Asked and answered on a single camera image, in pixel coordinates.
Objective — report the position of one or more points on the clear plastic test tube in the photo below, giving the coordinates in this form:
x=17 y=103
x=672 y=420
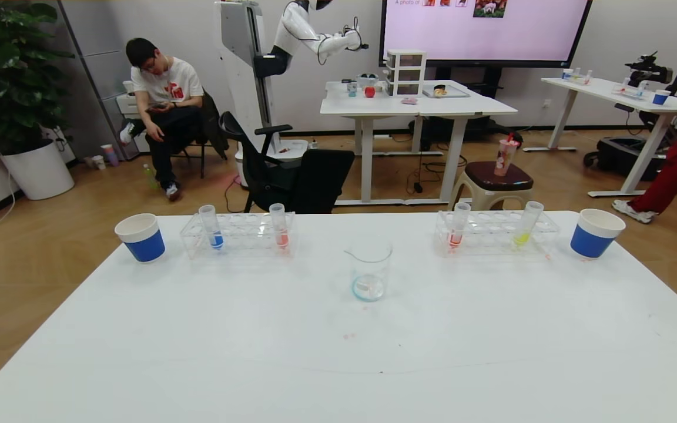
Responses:
x=215 y=238
x=456 y=237

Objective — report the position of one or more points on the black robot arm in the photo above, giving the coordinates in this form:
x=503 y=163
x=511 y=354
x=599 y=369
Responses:
x=647 y=69

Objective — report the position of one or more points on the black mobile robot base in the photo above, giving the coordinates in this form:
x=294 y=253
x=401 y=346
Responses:
x=620 y=154

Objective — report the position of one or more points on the test tube with red liquid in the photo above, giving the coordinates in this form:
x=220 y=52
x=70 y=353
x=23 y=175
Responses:
x=281 y=238

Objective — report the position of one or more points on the clear glass beaker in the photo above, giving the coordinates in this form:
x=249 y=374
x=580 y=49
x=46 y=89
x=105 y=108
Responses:
x=368 y=288

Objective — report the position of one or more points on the clear acrylic test tube rack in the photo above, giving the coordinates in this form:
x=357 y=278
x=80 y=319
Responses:
x=244 y=232
x=491 y=232

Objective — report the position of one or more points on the test tube with yellow liquid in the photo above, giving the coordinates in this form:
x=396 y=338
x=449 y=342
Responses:
x=522 y=238

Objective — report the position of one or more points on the black office chair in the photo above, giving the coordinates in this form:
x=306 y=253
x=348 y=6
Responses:
x=315 y=176

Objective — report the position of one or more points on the white double desk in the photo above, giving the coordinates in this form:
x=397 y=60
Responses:
x=374 y=104

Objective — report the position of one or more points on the small blue glass cup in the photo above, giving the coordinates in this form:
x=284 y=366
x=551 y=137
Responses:
x=352 y=89

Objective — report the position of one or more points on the red apple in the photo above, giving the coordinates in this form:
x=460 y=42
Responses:
x=369 y=91

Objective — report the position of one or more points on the small pink item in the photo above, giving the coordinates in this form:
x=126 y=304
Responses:
x=409 y=100

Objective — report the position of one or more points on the white bowl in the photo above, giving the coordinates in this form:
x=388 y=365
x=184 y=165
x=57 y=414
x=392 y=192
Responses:
x=368 y=81

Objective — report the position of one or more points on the white drawer organizer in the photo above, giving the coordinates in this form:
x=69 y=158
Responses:
x=406 y=73

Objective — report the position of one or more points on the black chair with dark jacket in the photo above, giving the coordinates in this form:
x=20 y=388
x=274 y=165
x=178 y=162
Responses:
x=212 y=123

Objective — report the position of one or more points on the grey tray with food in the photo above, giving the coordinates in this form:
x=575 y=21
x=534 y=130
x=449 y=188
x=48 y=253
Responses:
x=453 y=93

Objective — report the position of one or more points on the brown topped beige stool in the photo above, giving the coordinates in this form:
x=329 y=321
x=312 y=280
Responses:
x=500 y=176

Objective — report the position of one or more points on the black display stand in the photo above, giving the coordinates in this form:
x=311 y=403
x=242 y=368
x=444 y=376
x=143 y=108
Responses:
x=491 y=132

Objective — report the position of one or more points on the white humanoid robot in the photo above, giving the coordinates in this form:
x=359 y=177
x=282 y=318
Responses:
x=238 y=70

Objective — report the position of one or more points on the pink drink cup with straw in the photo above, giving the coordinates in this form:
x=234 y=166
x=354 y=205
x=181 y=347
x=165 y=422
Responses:
x=504 y=160

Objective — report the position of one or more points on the green drink bottle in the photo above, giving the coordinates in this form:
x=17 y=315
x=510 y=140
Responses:
x=150 y=176

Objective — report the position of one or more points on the blue white paper cup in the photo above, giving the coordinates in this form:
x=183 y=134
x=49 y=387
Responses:
x=591 y=238
x=144 y=244

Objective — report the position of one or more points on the seated person in white shirt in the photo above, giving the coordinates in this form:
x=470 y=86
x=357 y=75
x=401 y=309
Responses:
x=165 y=82

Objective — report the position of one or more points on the white drawer cabinet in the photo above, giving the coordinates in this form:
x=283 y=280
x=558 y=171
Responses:
x=127 y=104

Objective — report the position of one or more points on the grey partition cabinet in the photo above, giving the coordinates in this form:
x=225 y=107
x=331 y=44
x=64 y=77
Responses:
x=97 y=59

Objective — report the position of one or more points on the white standing desk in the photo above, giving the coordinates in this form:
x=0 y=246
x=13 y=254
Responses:
x=609 y=91

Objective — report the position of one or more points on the white plant pot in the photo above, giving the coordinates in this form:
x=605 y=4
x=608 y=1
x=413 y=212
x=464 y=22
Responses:
x=39 y=173

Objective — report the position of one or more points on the small blue paper cup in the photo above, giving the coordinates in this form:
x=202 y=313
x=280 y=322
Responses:
x=661 y=98

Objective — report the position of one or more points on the green potted plant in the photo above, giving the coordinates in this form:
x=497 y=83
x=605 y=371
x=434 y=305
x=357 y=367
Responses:
x=3 y=70

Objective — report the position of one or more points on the large wall display screen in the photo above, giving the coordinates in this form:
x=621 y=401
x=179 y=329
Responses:
x=432 y=35

